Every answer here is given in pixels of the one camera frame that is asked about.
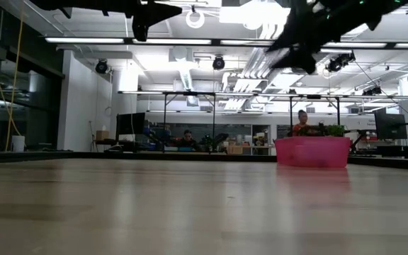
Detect green potted plant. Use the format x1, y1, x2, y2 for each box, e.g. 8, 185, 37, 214
326, 124, 346, 138

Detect pink plastic bin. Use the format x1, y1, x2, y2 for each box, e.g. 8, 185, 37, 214
273, 136, 351, 169

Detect black background workstation frame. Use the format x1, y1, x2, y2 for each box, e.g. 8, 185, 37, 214
162, 91, 217, 153
288, 94, 341, 138

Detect black computer monitor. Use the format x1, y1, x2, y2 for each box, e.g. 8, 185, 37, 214
374, 112, 408, 140
115, 112, 147, 136

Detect long ceiling light bar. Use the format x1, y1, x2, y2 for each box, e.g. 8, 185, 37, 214
44, 36, 408, 50

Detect black ceiling camera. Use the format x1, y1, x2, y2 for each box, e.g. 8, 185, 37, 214
212, 55, 226, 71
326, 51, 356, 74
362, 86, 383, 97
95, 59, 109, 75

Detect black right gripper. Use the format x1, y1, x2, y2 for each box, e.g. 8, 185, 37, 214
266, 0, 378, 75

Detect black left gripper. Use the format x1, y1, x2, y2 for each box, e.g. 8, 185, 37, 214
58, 0, 183, 42

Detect white ring lamp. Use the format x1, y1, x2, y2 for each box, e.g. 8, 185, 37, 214
185, 8, 206, 30

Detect yellow extension cable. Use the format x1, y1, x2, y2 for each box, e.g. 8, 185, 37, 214
0, 0, 25, 153

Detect person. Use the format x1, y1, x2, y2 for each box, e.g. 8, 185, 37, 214
291, 109, 313, 137
177, 129, 200, 152

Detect white cylindrical container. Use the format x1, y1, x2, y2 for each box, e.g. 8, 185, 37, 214
11, 135, 26, 154

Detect black aluminium table frame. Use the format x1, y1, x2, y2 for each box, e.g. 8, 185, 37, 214
0, 150, 408, 173

